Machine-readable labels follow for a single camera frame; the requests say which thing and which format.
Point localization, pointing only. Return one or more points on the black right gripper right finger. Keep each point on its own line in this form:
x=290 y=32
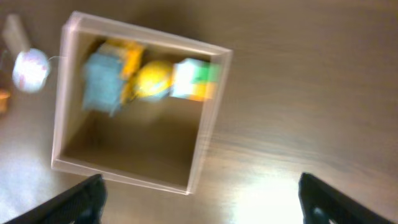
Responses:
x=322 y=203

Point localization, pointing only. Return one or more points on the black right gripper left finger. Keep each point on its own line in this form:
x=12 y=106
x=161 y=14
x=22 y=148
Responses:
x=81 y=204

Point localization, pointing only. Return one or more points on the yellow grey toy truck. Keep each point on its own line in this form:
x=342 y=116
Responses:
x=108 y=74

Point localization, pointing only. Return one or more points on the orange rubber toy animal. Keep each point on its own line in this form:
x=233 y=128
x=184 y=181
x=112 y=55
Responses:
x=4 y=99

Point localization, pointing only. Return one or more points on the yellow minion ball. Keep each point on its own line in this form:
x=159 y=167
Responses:
x=153 y=80

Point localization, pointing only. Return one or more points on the wooden pig rattle drum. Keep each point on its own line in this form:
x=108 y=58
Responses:
x=32 y=66

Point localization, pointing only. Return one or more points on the colourful puzzle cube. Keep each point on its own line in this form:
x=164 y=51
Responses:
x=194 y=79

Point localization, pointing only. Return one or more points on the pink cardboard box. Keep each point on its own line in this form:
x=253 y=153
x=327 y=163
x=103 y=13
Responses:
x=155 y=144

